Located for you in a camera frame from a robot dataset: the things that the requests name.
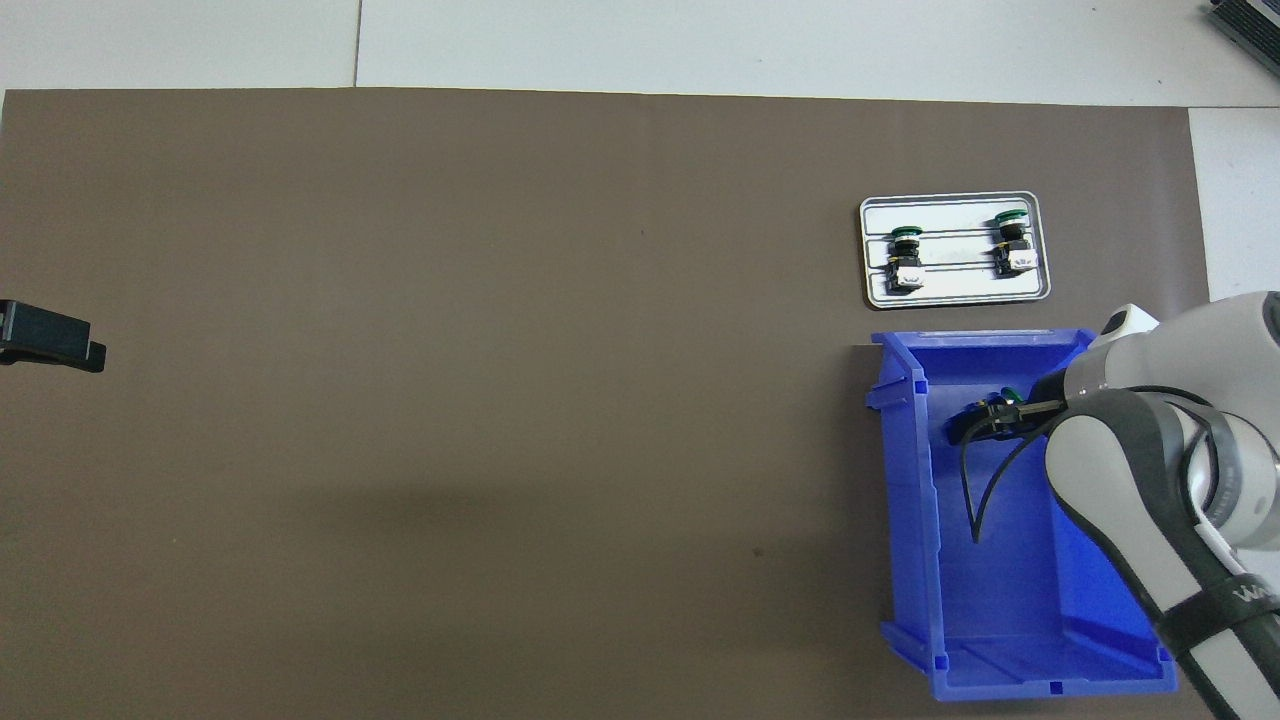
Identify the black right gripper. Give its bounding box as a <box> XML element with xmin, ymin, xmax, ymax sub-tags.
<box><xmin>947</xmin><ymin>372</ymin><xmax>1069</xmax><ymax>446</ymax></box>

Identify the blue plastic storage bin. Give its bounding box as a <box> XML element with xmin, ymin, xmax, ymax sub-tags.
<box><xmin>866</xmin><ymin>329</ymin><xmax>1178</xmax><ymax>702</ymax></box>

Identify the silver metal tray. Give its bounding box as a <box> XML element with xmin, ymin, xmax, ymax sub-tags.
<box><xmin>859</xmin><ymin>192</ymin><xmax>1052</xmax><ymax>309</ymax></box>

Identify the brown paper table mat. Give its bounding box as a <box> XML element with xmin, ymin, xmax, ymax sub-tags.
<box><xmin>0</xmin><ymin>88</ymin><xmax>1258</xmax><ymax>720</ymax></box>

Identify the grey ribbed device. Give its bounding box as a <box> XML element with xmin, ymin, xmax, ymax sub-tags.
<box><xmin>1205</xmin><ymin>0</ymin><xmax>1280</xmax><ymax>63</ymax></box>

